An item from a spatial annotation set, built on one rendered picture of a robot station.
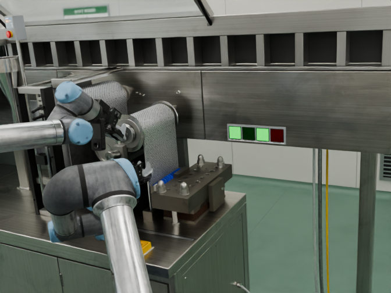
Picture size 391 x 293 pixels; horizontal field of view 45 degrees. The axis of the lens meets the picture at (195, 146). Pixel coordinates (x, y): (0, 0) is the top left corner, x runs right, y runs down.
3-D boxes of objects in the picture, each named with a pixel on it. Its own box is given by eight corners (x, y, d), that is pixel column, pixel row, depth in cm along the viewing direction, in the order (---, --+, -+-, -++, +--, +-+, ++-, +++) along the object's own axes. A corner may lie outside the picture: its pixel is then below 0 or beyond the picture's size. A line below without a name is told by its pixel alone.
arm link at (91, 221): (84, 236, 165) (79, 207, 162) (116, 229, 169) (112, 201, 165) (85, 246, 158) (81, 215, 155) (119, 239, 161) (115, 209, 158)
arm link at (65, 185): (37, 208, 115) (52, 252, 159) (83, 199, 118) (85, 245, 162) (31, 164, 119) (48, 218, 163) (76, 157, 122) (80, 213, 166)
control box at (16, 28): (4, 40, 199) (-1, 16, 196) (18, 39, 203) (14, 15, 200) (13, 40, 194) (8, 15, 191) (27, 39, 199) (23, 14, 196)
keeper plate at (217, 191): (209, 211, 189) (208, 185, 186) (220, 201, 197) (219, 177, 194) (214, 211, 188) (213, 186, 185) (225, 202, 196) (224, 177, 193)
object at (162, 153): (148, 190, 185) (143, 145, 180) (177, 170, 205) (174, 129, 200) (149, 190, 185) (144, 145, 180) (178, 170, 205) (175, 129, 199)
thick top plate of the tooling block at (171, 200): (152, 207, 181) (150, 193, 179) (199, 173, 214) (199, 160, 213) (188, 214, 174) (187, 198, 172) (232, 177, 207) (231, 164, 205)
